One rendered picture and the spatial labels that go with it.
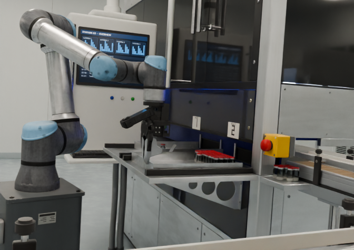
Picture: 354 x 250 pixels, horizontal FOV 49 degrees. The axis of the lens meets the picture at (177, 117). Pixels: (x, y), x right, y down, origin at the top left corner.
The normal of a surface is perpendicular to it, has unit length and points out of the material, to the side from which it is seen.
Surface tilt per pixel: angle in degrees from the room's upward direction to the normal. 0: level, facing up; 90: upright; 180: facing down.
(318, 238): 90
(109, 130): 90
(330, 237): 90
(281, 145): 90
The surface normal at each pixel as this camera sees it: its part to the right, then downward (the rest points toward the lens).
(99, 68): -0.43, 0.03
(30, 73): 0.38, 0.07
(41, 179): 0.47, -0.23
